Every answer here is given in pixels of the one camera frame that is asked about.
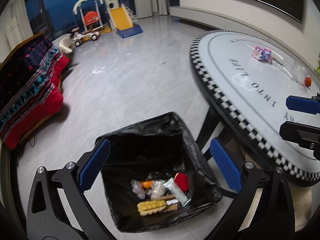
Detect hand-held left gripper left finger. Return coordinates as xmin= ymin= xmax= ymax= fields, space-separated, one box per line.
xmin=26 ymin=139 xmax=110 ymax=240

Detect round white checkered-edge table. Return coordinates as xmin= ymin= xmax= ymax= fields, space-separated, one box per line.
xmin=190 ymin=30 xmax=320 ymax=187

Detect clear plastic jar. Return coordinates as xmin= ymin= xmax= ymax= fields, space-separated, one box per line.
xmin=275 ymin=55 xmax=306 ymax=85

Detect clear plastic wrap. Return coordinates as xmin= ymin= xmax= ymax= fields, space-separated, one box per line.
xmin=131 ymin=179 xmax=146 ymax=198
xmin=150 ymin=179 xmax=167 ymax=197

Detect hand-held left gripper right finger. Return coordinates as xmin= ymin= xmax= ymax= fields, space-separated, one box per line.
xmin=209 ymin=137 xmax=295 ymax=240

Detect yellow toy slide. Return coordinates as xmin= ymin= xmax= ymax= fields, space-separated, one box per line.
xmin=106 ymin=0 xmax=143 ymax=38

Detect trash bin with black bag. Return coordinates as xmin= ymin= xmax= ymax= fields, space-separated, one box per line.
xmin=94 ymin=112 xmax=223 ymax=233

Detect white toy ride-on car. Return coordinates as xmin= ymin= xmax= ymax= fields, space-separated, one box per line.
xmin=71 ymin=27 xmax=101 ymax=47

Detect red round lid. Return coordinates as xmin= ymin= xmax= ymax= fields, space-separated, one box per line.
xmin=175 ymin=172 xmax=188 ymax=192

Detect white toy swing red seat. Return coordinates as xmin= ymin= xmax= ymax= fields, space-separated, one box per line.
xmin=73 ymin=0 xmax=106 ymax=32

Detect brown cardboard piece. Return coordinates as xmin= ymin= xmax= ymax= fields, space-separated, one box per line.
xmin=150 ymin=194 xmax=180 ymax=213

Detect pink toy blocks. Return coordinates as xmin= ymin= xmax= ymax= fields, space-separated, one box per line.
xmin=251 ymin=45 xmax=273 ymax=64

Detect silver tube wrapper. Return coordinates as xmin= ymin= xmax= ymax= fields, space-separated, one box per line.
xmin=162 ymin=178 xmax=192 ymax=207

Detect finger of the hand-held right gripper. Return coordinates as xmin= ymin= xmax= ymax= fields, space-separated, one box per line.
xmin=279 ymin=121 xmax=320 ymax=160
xmin=286 ymin=95 xmax=320 ymax=115

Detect low white wall cabinet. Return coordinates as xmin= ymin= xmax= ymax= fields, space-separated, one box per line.
xmin=169 ymin=5 xmax=320 ymax=57

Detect large dark window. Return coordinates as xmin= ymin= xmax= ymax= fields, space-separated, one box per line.
xmin=25 ymin=0 xmax=133 ymax=41

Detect yellow sponge brush white handle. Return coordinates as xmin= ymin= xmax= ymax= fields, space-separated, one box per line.
xmin=137 ymin=199 xmax=178 ymax=216

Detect red patterned blanket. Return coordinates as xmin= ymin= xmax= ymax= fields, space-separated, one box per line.
xmin=0 ymin=34 xmax=71 ymax=150

